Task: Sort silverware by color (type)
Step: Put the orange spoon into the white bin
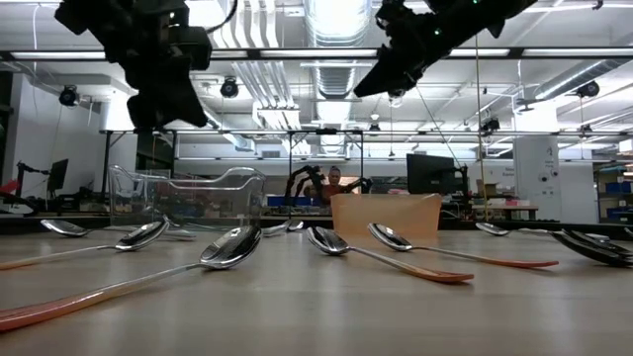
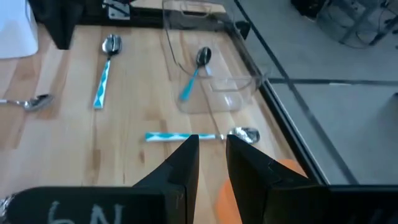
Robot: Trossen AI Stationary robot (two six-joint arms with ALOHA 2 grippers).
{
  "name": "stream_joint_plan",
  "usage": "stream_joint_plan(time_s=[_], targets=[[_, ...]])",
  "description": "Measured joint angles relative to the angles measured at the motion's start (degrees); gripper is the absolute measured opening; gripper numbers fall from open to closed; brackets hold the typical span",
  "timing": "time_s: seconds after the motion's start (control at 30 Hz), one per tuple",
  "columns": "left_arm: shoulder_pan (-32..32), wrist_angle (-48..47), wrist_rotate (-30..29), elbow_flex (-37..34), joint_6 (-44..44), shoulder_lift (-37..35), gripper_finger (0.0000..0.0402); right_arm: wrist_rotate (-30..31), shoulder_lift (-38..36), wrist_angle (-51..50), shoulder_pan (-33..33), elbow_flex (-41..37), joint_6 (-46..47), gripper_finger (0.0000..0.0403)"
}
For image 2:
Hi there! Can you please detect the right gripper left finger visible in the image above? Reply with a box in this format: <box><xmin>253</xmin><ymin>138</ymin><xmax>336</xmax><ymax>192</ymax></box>
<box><xmin>132</xmin><ymin>134</ymin><xmax>200</xmax><ymax>224</ymax></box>

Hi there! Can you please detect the white rectangular tray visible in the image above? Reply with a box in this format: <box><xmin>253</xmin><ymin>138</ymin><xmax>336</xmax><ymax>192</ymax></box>
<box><xmin>0</xmin><ymin>0</ymin><xmax>39</xmax><ymax>59</ymax></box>

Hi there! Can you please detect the grey metal frame bracket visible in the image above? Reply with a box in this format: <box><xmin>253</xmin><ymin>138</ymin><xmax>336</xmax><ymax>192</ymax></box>
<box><xmin>102</xmin><ymin>0</ymin><xmax>131</xmax><ymax>21</ymax></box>

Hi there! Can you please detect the metal stand with cables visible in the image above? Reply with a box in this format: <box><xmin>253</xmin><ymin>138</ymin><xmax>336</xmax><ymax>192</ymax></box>
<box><xmin>290</xmin><ymin>0</ymin><xmax>398</xmax><ymax>50</ymax></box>

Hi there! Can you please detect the clear plastic bin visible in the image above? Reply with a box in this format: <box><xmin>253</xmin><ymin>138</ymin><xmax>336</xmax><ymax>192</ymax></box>
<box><xmin>161</xmin><ymin>0</ymin><xmax>267</xmax><ymax>114</ymax></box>

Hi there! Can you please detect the black frame clamp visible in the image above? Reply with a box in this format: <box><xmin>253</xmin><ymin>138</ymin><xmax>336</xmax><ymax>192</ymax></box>
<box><xmin>234</xmin><ymin>20</ymin><xmax>251</xmax><ymax>40</ymax></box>

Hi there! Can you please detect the black spoon teal handle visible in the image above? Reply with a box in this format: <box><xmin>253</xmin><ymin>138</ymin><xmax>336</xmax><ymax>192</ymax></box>
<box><xmin>179</xmin><ymin>46</ymin><xmax>213</xmax><ymax>102</ymax></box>

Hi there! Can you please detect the silver spoon teal patterned handle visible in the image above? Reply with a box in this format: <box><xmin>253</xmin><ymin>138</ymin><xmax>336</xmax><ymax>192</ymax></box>
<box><xmin>92</xmin><ymin>33</ymin><xmax>123</xmax><ymax>110</ymax></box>
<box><xmin>145</xmin><ymin>126</ymin><xmax>261</xmax><ymax>146</ymax></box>

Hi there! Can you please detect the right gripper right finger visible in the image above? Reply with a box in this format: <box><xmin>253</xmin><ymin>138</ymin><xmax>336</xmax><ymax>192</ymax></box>
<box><xmin>225</xmin><ymin>134</ymin><xmax>331</xmax><ymax>224</ymax></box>

